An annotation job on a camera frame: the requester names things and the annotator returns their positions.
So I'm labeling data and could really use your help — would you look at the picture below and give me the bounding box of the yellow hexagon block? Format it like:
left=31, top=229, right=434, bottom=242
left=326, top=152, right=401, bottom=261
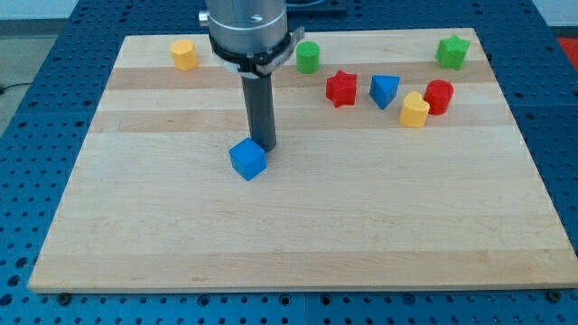
left=170, top=39, right=199, bottom=71

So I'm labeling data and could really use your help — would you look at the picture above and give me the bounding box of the yellow heart block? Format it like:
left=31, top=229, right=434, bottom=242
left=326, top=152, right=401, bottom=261
left=398, top=91, right=430, bottom=128

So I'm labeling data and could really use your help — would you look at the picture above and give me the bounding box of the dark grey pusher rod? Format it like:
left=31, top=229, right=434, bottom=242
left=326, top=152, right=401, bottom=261
left=241, top=76, right=276, bottom=152

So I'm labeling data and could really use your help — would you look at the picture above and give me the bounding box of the red star block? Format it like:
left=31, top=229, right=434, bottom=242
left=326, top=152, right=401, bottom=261
left=326, top=70, right=358, bottom=108

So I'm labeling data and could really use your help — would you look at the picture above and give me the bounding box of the wooden board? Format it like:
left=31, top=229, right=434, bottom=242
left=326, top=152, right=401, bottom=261
left=28, top=28, right=577, bottom=293

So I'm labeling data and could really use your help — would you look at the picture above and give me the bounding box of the blue triangle block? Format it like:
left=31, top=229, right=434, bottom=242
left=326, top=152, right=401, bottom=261
left=369, top=75, right=401, bottom=109

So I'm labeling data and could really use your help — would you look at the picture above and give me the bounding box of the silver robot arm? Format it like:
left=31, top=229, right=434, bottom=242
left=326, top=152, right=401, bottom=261
left=198, top=0, right=305, bottom=152

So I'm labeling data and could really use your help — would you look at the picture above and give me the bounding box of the red cylinder block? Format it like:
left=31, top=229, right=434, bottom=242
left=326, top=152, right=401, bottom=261
left=424, top=79, right=454, bottom=116

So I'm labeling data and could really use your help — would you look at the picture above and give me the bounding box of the green star block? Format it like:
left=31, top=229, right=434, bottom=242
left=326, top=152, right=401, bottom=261
left=435, top=34, right=471, bottom=70

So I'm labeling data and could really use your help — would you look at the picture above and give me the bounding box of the green cylinder block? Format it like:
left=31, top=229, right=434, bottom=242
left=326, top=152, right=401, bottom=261
left=296, top=42, right=321, bottom=74

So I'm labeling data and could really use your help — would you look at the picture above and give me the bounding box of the blue cube block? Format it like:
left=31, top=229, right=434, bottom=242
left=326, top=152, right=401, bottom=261
left=229, top=138, right=267, bottom=181

